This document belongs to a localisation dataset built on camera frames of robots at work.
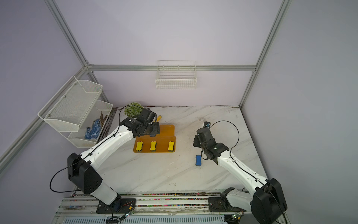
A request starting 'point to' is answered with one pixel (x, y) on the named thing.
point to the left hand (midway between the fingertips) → (153, 130)
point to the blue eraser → (198, 159)
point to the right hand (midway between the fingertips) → (198, 139)
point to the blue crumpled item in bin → (92, 133)
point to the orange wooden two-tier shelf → (167, 134)
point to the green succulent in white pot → (133, 109)
